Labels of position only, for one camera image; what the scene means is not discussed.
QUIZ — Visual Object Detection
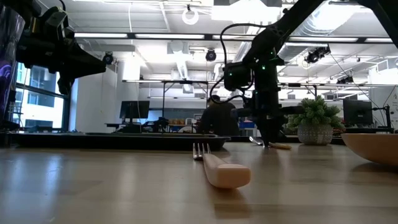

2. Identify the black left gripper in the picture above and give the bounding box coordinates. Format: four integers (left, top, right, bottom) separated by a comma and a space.
37, 30, 107, 96

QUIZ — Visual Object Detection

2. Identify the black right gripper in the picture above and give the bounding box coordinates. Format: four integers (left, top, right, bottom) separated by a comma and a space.
231, 90, 305, 147

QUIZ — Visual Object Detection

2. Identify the spoon with orange handle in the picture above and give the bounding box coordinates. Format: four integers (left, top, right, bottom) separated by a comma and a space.
248, 136, 293, 151

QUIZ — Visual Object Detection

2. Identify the fork with peach handle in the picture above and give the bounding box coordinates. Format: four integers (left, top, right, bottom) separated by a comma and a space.
192, 142, 252, 190

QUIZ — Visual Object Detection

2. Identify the black rectangular tray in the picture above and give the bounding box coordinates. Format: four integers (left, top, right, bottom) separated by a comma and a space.
14, 133, 231, 152

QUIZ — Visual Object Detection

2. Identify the black monitor on arm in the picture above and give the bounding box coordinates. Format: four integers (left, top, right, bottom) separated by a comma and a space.
343, 98, 374, 126

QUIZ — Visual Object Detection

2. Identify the orange plate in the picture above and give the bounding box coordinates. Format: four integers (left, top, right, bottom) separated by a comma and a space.
341, 133, 398, 167

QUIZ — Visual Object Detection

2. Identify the green succulent in speckled pot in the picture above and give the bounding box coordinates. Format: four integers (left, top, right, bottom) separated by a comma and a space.
285, 95, 345, 146

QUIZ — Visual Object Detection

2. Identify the person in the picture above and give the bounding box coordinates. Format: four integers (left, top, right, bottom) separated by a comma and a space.
198, 95, 240, 137

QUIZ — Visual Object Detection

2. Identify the large window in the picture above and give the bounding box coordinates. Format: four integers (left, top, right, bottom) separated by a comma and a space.
12, 62, 71, 131

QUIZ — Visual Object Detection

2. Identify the black computer monitor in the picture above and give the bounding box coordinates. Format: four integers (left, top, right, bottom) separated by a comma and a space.
119, 100, 150, 125

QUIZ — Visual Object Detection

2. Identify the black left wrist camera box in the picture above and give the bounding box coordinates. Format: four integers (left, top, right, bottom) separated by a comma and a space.
39, 6, 70, 37

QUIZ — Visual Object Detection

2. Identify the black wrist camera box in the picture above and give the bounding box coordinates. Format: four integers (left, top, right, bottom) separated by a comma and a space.
39, 6, 70, 37
223, 61, 253, 93

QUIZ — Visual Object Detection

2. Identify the black metal workstation frame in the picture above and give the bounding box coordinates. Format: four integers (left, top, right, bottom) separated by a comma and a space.
123, 79, 210, 118
278, 82, 318, 100

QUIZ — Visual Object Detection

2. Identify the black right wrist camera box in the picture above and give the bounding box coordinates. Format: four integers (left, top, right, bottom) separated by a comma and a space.
223, 61, 253, 93

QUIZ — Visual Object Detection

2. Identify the black ceiling camera cluster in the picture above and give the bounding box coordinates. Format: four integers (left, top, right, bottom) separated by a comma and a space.
304, 45, 331, 65
336, 75, 355, 85

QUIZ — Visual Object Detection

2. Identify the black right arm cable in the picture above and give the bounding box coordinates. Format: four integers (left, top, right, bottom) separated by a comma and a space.
208, 23, 268, 105

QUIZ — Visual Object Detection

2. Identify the silver ventilation duct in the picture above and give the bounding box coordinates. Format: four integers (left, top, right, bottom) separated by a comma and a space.
277, 0, 379, 62

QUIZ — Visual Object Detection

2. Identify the white hanging ring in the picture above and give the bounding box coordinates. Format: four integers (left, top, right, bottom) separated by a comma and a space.
182, 7, 200, 26

